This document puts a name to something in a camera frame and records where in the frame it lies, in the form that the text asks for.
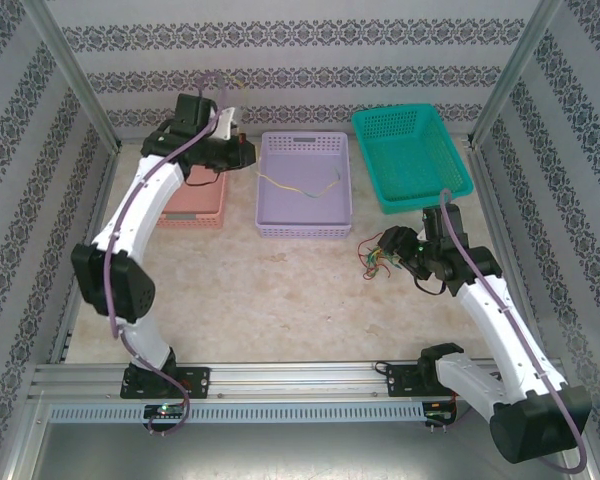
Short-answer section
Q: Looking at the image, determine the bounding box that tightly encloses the right circuit board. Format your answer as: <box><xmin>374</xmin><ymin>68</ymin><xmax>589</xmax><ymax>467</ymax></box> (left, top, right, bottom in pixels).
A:
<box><xmin>423</xmin><ymin>401</ymin><xmax>457</xmax><ymax>420</ymax></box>

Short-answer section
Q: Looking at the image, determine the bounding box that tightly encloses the green plastic basket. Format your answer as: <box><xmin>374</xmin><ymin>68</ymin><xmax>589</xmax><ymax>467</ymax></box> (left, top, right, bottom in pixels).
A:
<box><xmin>350</xmin><ymin>103</ymin><xmax>475</xmax><ymax>215</ymax></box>

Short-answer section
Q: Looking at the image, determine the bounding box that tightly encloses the left aluminium side rail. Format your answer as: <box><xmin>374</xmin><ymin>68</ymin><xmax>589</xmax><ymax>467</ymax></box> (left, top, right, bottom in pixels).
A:
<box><xmin>48</xmin><ymin>149</ymin><xmax>122</xmax><ymax>365</ymax></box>

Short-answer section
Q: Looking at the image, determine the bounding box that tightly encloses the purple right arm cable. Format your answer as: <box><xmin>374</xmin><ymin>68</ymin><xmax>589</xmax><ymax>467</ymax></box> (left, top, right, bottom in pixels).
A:
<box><xmin>438</xmin><ymin>187</ymin><xmax>592</xmax><ymax>474</ymax></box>

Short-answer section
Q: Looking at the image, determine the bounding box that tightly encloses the circuit board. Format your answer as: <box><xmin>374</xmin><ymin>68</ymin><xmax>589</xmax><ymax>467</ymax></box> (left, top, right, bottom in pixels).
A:
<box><xmin>143</xmin><ymin>403</ymin><xmax>187</xmax><ymax>420</ymax></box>
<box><xmin>423</xmin><ymin>401</ymin><xmax>457</xmax><ymax>420</ymax></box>

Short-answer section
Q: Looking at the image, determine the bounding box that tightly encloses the aluminium side rail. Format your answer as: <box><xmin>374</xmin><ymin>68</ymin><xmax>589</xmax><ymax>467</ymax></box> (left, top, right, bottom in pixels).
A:
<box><xmin>467</xmin><ymin>147</ymin><xmax>549</xmax><ymax>359</ymax></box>
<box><xmin>48</xmin><ymin>149</ymin><xmax>122</xmax><ymax>365</ymax></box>

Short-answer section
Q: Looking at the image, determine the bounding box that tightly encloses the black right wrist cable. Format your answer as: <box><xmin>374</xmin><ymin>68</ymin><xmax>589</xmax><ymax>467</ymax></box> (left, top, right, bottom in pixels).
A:
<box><xmin>413</xmin><ymin>277</ymin><xmax>449</xmax><ymax>297</ymax></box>

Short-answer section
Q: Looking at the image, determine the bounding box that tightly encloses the left circuit board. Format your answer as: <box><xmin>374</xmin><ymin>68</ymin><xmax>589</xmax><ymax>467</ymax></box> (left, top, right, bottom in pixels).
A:
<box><xmin>143</xmin><ymin>403</ymin><xmax>187</xmax><ymax>420</ymax></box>

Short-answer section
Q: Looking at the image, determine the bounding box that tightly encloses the slotted white cable duct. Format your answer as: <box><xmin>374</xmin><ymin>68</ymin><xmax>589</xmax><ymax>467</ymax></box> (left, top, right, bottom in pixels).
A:
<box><xmin>47</xmin><ymin>403</ymin><xmax>427</xmax><ymax>424</ymax></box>

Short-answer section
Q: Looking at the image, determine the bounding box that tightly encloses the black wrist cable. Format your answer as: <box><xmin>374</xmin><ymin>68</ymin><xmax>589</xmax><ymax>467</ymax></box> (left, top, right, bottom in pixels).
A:
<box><xmin>413</xmin><ymin>277</ymin><xmax>449</xmax><ymax>297</ymax></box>
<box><xmin>185</xmin><ymin>169</ymin><xmax>222</xmax><ymax>187</ymax></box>

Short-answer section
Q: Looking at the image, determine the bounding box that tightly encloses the aluminium mounting rail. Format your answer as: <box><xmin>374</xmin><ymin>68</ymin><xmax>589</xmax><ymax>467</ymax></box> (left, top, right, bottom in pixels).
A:
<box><xmin>29</xmin><ymin>362</ymin><xmax>566</xmax><ymax>402</ymax></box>

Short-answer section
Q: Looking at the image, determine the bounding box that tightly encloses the pink plastic basket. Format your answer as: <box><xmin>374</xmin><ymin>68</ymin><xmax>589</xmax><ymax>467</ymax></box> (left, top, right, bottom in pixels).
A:
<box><xmin>154</xmin><ymin>167</ymin><xmax>229</xmax><ymax>231</ymax></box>

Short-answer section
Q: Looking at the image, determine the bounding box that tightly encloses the aluminium frame post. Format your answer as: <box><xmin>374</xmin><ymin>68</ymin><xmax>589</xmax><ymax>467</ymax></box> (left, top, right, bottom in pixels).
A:
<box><xmin>468</xmin><ymin>0</ymin><xmax>565</xmax><ymax>147</ymax></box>
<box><xmin>22</xmin><ymin>0</ymin><xmax>125</xmax><ymax>153</ymax></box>

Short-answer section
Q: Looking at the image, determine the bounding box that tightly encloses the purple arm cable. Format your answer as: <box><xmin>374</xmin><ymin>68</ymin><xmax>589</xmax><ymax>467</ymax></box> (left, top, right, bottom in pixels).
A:
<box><xmin>102</xmin><ymin>72</ymin><xmax>230</xmax><ymax>437</ymax></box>
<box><xmin>438</xmin><ymin>187</ymin><xmax>592</xmax><ymax>474</ymax></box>

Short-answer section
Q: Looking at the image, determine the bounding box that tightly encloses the right aluminium side rail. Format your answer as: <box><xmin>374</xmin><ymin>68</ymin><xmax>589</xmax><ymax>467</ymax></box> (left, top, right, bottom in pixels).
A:
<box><xmin>467</xmin><ymin>147</ymin><xmax>549</xmax><ymax>359</ymax></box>

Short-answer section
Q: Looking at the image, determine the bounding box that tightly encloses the grey metal front panel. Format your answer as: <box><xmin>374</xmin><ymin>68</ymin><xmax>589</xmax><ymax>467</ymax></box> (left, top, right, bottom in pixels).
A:
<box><xmin>9</xmin><ymin>399</ymin><xmax>596</xmax><ymax>480</ymax></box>

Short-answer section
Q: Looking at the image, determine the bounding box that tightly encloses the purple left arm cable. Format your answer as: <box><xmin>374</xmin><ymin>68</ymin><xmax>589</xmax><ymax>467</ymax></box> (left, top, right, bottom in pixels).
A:
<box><xmin>102</xmin><ymin>72</ymin><xmax>230</xmax><ymax>437</ymax></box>

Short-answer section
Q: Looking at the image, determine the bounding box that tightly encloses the black wire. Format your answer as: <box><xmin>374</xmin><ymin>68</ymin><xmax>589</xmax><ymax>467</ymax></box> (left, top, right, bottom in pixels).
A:
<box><xmin>232</xmin><ymin>74</ymin><xmax>343</xmax><ymax>200</ymax></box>

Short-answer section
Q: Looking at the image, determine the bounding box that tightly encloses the left aluminium frame post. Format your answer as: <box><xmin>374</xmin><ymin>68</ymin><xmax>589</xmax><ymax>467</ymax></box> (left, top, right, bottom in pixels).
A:
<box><xmin>22</xmin><ymin>0</ymin><xmax>125</xmax><ymax>153</ymax></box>

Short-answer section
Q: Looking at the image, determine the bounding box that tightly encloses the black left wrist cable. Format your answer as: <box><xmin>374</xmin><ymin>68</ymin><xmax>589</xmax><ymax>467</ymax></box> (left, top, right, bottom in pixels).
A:
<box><xmin>185</xmin><ymin>169</ymin><xmax>222</xmax><ymax>187</ymax></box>

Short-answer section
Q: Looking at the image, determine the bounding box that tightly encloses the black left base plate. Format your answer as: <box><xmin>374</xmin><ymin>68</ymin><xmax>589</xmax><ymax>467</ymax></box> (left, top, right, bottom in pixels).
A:
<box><xmin>119</xmin><ymin>366</ymin><xmax>211</xmax><ymax>400</ymax></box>

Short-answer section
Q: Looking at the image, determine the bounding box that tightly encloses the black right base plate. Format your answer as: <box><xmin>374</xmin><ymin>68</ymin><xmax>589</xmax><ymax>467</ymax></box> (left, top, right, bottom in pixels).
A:
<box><xmin>385</xmin><ymin>363</ymin><xmax>476</xmax><ymax>399</ymax></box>

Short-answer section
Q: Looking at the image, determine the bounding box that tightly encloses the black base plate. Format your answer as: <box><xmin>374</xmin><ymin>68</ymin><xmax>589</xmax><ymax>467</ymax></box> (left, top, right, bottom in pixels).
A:
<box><xmin>119</xmin><ymin>366</ymin><xmax>211</xmax><ymax>400</ymax></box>
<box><xmin>385</xmin><ymin>363</ymin><xmax>476</xmax><ymax>399</ymax></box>

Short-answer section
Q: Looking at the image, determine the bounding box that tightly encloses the purple plastic basket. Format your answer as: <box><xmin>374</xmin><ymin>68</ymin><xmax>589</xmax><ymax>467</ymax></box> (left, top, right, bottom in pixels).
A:
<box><xmin>254</xmin><ymin>132</ymin><xmax>355</xmax><ymax>241</ymax></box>

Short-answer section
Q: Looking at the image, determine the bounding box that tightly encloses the white plastic mounting bracket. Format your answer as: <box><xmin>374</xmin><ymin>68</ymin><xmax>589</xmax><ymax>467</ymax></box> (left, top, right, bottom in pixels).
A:
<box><xmin>214</xmin><ymin>107</ymin><xmax>241</xmax><ymax>141</ymax></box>

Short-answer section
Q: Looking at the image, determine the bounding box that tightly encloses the right aluminium frame post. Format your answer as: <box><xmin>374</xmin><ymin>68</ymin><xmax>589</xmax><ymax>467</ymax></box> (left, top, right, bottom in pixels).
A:
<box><xmin>468</xmin><ymin>0</ymin><xmax>565</xmax><ymax>147</ymax></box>

